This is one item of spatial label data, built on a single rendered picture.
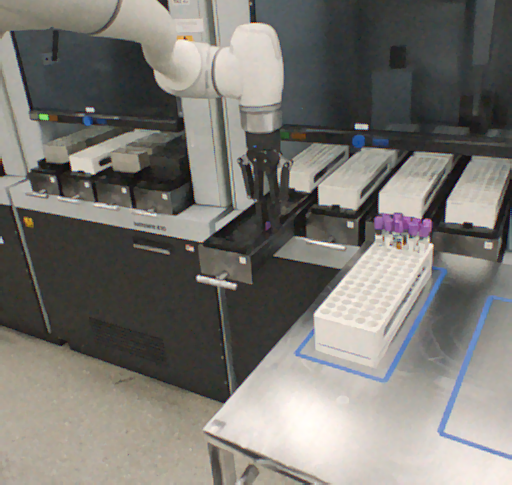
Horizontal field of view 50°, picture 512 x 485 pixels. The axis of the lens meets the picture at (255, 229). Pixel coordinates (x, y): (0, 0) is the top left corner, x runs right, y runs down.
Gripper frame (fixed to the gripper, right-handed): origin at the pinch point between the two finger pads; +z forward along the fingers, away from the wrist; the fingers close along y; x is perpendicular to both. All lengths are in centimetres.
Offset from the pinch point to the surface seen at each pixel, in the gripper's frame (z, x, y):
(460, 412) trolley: 2, 43, -50
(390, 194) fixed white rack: -2.2, -15.4, -23.8
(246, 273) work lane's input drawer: 8.0, 13.3, -0.9
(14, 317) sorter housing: 70, -11, 131
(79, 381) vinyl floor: 84, -4, 90
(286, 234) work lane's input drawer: 6.4, -4.0, -2.2
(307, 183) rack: 0.1, -21.9, 0.1
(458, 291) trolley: 2.4, 13.5, -44.5
